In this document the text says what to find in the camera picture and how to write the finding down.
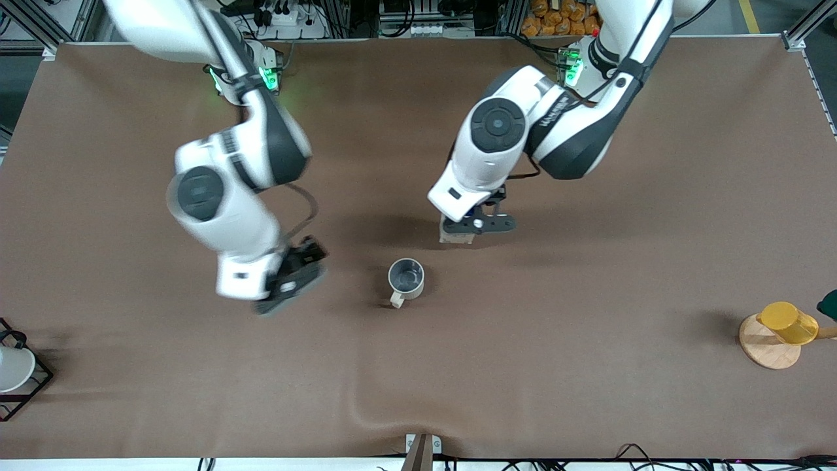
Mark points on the dark green cup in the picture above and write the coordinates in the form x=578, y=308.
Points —
x=829, y=305

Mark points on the aluminium frame post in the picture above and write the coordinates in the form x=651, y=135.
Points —
x=46, y=26
x=801, y=33

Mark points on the white bowl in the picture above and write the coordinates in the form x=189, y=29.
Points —
x=13, y=367

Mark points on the blue white milk carton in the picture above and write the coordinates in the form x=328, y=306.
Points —
x=456, y=238

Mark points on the white socket strip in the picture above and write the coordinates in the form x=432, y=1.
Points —
x=428, y=29

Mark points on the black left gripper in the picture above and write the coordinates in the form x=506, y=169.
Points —
x=497, y=196

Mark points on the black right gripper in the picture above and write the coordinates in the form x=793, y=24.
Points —
x=305, y=254

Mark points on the brown table cover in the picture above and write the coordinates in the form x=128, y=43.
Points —
x=588, y=327

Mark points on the yellow cup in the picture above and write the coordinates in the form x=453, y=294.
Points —
x=788, y=322

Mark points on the grey ribbed mug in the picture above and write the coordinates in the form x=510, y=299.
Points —
x=406, y=279

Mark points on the wooden mug stand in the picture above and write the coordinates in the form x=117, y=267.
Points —
x=768, y=347

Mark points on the white power strip with plugs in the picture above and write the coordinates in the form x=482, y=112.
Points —
x=291, y=19

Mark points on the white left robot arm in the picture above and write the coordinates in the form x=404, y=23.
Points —
x=497, y=124

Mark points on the orange packaged goods pile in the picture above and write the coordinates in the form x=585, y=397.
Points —
x=562, y=18

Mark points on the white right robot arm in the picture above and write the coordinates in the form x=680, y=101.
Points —
x=222, y=216

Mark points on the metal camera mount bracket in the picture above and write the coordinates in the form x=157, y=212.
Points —
x=422, y=451

